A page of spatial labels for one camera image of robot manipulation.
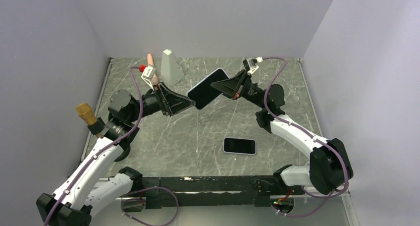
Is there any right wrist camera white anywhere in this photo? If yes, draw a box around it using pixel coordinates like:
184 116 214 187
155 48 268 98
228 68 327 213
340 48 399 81
243 56 263 76

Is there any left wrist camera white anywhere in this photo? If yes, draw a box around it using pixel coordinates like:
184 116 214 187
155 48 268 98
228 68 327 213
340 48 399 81
139 65 158 89

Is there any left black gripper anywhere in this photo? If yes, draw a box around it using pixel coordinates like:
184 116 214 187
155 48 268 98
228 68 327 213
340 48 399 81
128 81 196 122

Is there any wooden handle tool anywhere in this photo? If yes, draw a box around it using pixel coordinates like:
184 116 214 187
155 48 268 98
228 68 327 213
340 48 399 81
76 103 102 138

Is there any phone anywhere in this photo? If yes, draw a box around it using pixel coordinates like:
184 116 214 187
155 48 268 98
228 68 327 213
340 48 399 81
187 68 229 110

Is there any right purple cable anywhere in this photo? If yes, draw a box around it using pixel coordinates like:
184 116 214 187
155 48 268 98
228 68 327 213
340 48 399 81
261 56 351 218

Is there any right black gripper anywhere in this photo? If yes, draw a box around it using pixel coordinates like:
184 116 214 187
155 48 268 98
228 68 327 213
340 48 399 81
210 70 267 110

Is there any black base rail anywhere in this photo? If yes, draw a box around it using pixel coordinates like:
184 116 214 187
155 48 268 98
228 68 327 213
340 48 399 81
123 175 304 209

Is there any pink cylindrical handle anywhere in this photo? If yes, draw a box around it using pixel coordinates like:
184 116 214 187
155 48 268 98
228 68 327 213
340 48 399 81
147 54 159 86

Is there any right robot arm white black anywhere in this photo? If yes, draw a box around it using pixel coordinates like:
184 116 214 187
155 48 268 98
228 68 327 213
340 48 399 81
211 70 354 197

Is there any aluminium frame rail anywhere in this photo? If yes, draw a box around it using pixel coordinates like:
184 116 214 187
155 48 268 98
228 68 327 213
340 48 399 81
61 174 351 201

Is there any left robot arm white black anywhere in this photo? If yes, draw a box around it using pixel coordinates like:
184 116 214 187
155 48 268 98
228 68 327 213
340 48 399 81
36 82 195 226

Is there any grey trapezoid block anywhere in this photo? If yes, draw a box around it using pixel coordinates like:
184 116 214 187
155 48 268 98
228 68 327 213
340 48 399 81
160 49 185 86

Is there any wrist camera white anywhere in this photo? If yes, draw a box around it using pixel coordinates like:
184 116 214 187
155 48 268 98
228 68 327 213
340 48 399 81
139 65 158 89
243 56 263 76

